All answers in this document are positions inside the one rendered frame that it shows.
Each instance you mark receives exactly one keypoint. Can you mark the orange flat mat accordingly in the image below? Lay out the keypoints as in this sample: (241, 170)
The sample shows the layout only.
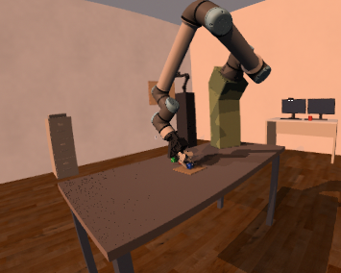
(196, 168)

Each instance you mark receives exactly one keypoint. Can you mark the blue die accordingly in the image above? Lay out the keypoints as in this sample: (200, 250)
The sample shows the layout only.
(189, 165)

